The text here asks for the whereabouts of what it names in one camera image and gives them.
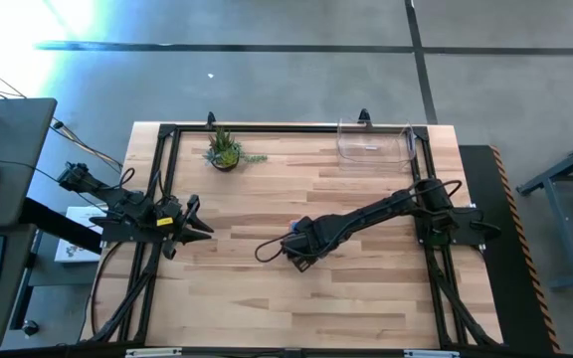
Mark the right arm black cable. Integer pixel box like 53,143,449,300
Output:
254,233,288,265

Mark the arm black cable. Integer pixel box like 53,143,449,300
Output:
115,167,164,201
254,233,288,265

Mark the white printed box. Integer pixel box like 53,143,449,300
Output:
54,205,107,264

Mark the white metal bracket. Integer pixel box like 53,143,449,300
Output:
404,349,461,358
125,347,183,358

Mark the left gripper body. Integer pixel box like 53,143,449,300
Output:
153,197,190,261

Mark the blue-grey metal stand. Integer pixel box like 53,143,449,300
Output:
516,129,573,292

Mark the floor cable bundle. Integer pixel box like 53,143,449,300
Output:
49,116,124,168

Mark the grey side desk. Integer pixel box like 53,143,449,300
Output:
0,97,58,352

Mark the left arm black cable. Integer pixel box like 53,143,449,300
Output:
115,167,164,201

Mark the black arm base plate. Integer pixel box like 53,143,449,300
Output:
414,204,486,246
100,203,174,245

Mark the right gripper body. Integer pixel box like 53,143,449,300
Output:
280,218,338,274

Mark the black aluminium table frame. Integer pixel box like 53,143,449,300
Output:
80,121,504,349

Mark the small potted succulent plant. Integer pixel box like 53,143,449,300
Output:
202,126,270,174

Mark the black diagonal support beam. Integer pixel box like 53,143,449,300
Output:
19,198,104,256

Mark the clear plastic basket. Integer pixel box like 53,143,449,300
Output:
336,117,417,173

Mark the black hazard-striped floor mat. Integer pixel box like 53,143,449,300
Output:
458,144,561,353

